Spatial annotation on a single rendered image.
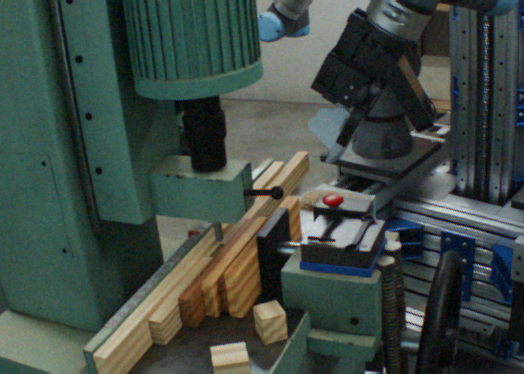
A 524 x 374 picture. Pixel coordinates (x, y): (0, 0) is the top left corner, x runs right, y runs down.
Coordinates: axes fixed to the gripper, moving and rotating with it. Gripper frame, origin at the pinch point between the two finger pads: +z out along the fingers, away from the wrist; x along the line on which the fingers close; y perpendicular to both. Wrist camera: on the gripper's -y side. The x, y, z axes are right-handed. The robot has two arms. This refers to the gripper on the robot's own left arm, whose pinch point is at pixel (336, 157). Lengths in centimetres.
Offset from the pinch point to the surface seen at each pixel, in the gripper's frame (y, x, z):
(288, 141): 38, -262, 151
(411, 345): -23.8, 5.5, 16.9
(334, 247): -6.0, 9.4, 6.3
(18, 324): 32, 16, 51
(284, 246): -0.2, 4.3, 14.2
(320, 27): 63, -330, 104
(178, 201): 16.0, 6.6, 15.7
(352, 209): -5.6, 0.4, 5.5
